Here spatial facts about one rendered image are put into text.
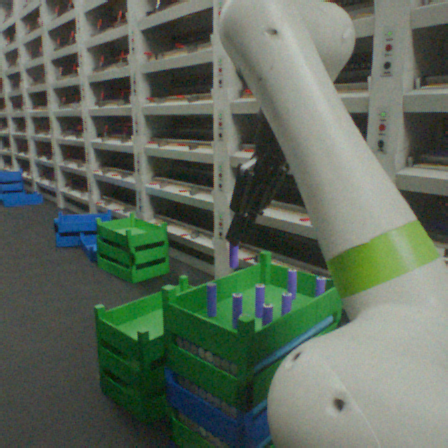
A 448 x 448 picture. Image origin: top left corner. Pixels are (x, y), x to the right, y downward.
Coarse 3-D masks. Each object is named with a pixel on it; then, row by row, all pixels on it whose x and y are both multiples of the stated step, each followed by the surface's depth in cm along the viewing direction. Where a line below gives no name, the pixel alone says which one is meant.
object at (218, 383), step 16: (336, 320) 86; (176, 336) 79; (176, 352) 77; (176, 368) 78; (192, 368) 75; (208, 368) 72; (240, 368) 66; (272, 368) 71; (208, 384) 73; (224, 384) 70; (240, 384) 67; (256, 384) 68; (224, 400) 70; (240, 400) 68; (256, 400) 69
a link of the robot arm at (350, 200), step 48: (240, 0) 51; (288, 0) 51; (240, 48) 52; (288, 48) 50; (288, 96) 49; (336, 96) 50; (288, 144) 50; (336, 144) 47; (336, 192) 46; (384, 192) 45; (336, 240) 46
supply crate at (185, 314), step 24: (264, 264) 96; (168, 288) 76; (192, 288) 83; (240, 288) 93; (312, 288) 90; (168, 312) 77; (192, 312) 83; (288, 312) 72; (312, 312) 78; (192, 336) 73; (216, 336) 69; (240, 336) 65; (264, 336) 68; (288, 336) 73; (240, 360) 66
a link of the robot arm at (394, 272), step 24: (384, 240) 43; (408, 240) 44; (336, 264) 47; (360, 264) 44; (384, 264) 43; (408, 264) 43; (432, 264) 43; (336, 288) 49; (360, 288) 44; (384, 288) 43; (408, 288) 42; (432, 288) 42; (360, 312) 45; (408, 312) 41; (432, 312) 41
